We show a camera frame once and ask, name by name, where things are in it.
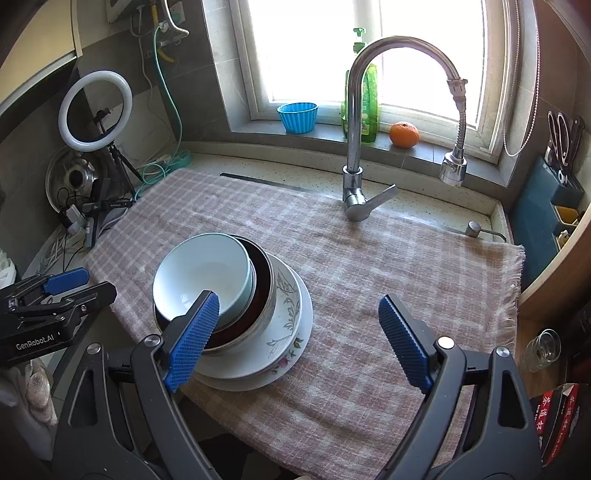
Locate chrome kitchen faucet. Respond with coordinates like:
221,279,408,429
342,37,469,223

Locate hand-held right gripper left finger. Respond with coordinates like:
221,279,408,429
51,290,222,480

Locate large stainless steel bowl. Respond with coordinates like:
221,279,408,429
154,234,278,356

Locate person's left hand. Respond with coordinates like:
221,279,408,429
0,357,54,428

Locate blue silicone cup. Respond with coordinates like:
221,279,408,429
277,102,319,136

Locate black clamp gadget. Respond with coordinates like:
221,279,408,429
83,178,136,219

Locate black tripod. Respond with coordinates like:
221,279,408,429
106,143,145,200

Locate light blue ceramic bowl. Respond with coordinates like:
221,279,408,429
152,233,257,330

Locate black handled scissors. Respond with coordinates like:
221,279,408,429
545,111,574,185

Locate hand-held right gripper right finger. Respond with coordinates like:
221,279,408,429
378,295,543,480

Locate clear glass cup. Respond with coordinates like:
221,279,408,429
524,329,562,373

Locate steel pot lid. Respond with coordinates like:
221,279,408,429
45,148,112,217

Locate orange fruit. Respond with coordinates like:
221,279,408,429
389,121,420,148

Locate small red steel bowl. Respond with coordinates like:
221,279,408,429
154,235,271,346

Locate white framed window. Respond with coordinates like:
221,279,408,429
231,0,513,162

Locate yellow hose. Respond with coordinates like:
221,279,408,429
152,0,179,65

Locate metal flexible hose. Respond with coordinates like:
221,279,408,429
161,0,190,38

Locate teal power strip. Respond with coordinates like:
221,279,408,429
161,151,193,169

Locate green dish soap bottle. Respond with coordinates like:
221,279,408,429
341,28,380,144

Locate pink checked cloth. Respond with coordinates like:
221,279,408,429
85,168,527,476

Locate teal power cable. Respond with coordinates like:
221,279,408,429
139,23,192,185

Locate dark blue knife holder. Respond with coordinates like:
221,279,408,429
508,154,587,296

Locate grey leaf print white plate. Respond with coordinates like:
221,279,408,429
194,253,303,380

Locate white power strip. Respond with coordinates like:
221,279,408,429
60,205,89,241

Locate beaded blind chain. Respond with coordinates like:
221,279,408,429
502,0,541,158

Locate white ring light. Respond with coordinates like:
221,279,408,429
58,69,133,152

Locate red printed box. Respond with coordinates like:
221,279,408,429
538,382,581,468

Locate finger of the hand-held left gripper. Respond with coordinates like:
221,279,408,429
7,281,118,320
0,268,91,306

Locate pink floral white plate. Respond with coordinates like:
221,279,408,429
191,258,314,393
195,263,306,382

